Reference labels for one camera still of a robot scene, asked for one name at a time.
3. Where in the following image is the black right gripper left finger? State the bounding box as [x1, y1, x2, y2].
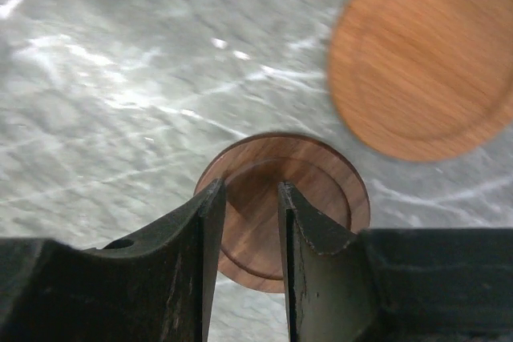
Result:
[1, 179, 226, 341]

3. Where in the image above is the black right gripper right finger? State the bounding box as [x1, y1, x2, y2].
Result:
[277, 183, 512, 341]

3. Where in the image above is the light orange wooden coaster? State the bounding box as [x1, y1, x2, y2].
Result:
[328, 0, 512, 162]

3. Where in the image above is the dark walnut wooden coaster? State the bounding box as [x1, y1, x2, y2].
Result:
[195, 132, 370, 293]

